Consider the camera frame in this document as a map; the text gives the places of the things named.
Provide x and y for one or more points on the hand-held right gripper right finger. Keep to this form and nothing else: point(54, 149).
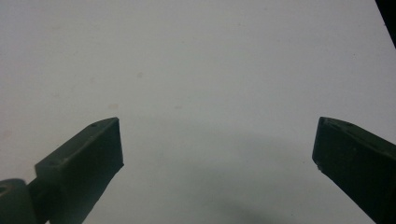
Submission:
point(358, 165)

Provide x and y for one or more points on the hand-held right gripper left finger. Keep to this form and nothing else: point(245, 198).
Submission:
point(84, 165)

